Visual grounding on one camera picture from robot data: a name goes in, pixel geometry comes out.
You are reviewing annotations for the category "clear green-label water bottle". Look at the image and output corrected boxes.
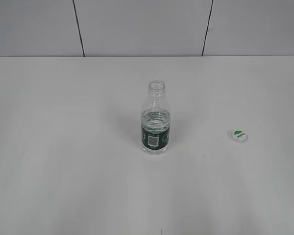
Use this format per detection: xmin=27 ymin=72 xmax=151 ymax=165
xmin=141 ymin=80 xmax=171 ymax=155

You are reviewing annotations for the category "white green-leaf bottle cap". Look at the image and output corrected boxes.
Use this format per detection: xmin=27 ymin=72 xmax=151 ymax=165
xmin=230 ymin=129 xmax=248 ymax=143

